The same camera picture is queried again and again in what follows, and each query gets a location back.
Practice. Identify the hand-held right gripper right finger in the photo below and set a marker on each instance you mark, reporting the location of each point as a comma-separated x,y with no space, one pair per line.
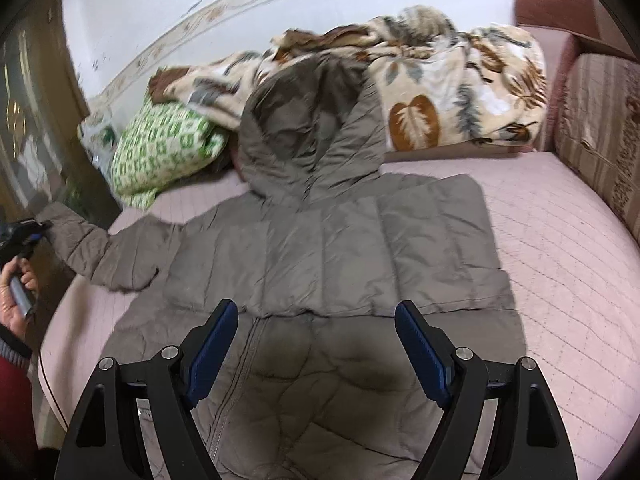
420,355

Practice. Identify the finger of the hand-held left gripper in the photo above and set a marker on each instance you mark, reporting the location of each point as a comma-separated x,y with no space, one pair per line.
37,227

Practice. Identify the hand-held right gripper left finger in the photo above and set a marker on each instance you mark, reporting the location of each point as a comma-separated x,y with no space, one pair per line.
212,355

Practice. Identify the grey hooded puffer jacket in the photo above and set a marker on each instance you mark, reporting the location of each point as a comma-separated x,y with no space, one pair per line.
325,240

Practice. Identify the person's left forearm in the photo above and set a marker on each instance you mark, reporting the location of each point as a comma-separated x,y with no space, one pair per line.
12,400

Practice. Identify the person's left hand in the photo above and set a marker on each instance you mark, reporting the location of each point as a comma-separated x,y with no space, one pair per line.
10,305

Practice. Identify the wooden headboard with glass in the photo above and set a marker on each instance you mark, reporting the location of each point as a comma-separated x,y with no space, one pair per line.
30,135

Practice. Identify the clear plastic bag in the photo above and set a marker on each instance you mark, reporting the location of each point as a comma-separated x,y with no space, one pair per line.
97,135

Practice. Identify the green white checkered pillow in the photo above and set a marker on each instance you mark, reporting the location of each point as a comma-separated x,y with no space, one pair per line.
160,145

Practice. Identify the pink quilted bed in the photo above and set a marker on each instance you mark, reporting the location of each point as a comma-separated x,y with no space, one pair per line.
550,260

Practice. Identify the leaf print blanket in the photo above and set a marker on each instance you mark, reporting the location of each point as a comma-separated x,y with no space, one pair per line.
450,85

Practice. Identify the striped cushion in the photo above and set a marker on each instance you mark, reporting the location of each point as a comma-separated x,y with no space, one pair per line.
600,135

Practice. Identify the red-brown upholstered headboard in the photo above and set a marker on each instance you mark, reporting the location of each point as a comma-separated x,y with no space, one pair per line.
555,15

